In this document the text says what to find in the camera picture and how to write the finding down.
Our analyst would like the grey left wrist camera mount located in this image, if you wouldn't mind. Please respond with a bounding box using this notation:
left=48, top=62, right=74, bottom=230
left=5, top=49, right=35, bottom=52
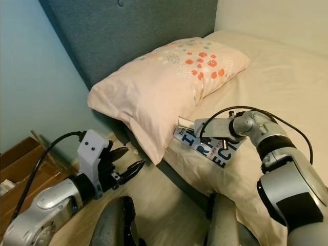
left=77, top=129, right=113, bottom=180

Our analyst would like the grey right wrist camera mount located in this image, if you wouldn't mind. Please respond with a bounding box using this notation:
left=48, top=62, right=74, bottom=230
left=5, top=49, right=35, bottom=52
left=194, top=117, right=235, bottom=140

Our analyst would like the cream sheeted mattress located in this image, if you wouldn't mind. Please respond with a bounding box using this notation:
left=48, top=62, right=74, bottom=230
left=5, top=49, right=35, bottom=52
left=161, top=30, right=328, bottom=246

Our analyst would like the robot leg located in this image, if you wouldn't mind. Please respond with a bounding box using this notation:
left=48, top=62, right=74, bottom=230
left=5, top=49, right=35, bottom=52
left=208, top=194, right=252, bottom=246
left=90, top=196, right=141, bottom=246

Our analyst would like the robot right leg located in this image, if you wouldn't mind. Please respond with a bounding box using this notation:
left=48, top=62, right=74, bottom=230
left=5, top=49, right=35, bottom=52
left=208, top=194, right=252, bottom=246

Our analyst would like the robot left leg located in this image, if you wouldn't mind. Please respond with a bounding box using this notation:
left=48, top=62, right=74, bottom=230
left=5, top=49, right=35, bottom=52
left=90, top=196, right=141, bottom=246

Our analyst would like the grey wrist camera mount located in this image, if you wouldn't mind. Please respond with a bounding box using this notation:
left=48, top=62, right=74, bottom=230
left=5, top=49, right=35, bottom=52
left=77, top=129, right=113, bottom=180
left=194, top=117, right=235, bottom=140

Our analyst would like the pink pillow with orange dots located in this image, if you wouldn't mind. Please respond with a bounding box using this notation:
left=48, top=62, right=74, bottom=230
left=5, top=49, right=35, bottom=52
left=87, top=37, right=252, bottom=166

